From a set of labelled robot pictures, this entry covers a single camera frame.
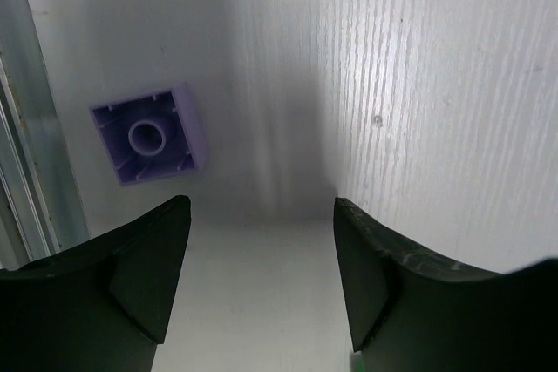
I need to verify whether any purple upturned lego cube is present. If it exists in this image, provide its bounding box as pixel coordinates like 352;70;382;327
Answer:
90;83;208;186

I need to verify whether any aluminium table rail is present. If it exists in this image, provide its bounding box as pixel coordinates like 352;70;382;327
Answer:
1;0;90;270

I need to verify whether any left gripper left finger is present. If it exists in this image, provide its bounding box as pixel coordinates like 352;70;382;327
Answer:
1;195;191;371

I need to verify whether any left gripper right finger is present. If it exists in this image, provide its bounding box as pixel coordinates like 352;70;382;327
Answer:
333;198;557;371

